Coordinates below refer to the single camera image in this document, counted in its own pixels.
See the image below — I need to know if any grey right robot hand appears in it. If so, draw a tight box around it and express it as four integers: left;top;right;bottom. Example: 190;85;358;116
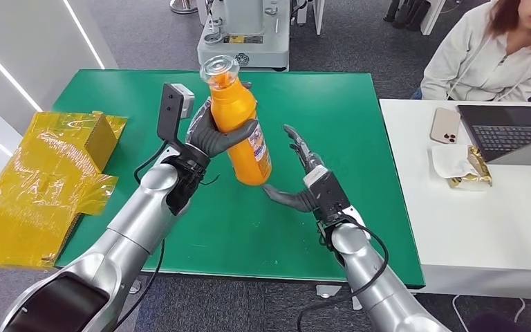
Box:
262;124;326;214

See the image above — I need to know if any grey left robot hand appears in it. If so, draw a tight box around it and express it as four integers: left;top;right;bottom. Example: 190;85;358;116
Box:
185;97;260;160

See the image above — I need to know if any orange detergent bottle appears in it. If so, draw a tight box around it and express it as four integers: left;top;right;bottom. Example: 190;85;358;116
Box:
200;55;273;187

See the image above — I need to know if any grey white machine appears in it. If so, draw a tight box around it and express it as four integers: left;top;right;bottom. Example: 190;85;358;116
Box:
196;0;292;72

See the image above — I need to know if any chrome stand base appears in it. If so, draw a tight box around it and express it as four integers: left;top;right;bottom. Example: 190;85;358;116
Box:
169;0;198;15

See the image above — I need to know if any white paper napkin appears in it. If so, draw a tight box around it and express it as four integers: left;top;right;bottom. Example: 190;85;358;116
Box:
431;144;475;180

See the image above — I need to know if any white panel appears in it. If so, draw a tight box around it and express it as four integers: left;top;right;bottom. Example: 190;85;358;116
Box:
295;0;326;35

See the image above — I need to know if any beige smartphone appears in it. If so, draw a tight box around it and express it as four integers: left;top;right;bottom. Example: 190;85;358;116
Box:
429;107;462;145

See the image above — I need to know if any yellow taped cardboard box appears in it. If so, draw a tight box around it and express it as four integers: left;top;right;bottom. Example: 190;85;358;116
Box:
0;111;128;270

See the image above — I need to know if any white desk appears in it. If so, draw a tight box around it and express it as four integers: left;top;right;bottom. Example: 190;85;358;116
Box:
379;98;531;301

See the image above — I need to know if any gold foil wrapper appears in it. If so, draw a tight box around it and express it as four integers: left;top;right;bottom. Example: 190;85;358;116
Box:
447;145;493;189

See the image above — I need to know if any dark grey laptop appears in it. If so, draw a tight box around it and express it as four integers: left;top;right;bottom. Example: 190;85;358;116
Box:
456;104;531;166

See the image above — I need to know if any person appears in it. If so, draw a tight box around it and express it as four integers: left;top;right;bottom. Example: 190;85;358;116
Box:
410;0;531;102

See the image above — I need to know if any white desk leg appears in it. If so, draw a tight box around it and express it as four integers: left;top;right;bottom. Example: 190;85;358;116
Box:
420;0;447;36

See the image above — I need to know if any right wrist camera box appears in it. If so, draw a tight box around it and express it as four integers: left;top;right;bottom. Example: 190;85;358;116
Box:
303;165;353;223

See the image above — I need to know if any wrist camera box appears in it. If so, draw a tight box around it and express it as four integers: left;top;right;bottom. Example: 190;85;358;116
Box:
303;165;353;223
156;82;196;147

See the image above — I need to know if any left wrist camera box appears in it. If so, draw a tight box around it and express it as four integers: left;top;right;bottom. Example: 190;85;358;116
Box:
156;82;196;147

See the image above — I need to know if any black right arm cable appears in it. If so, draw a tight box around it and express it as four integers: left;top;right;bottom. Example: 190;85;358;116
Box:
296;219;390;332

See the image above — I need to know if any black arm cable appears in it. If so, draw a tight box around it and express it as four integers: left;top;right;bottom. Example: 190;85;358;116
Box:
296;219;390;332
109;139;168;332

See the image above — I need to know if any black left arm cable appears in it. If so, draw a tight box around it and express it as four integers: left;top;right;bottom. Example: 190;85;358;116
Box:
109;139;168;332

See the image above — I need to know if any white floor cable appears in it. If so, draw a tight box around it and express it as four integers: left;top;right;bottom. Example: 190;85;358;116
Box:
451;294;525;332

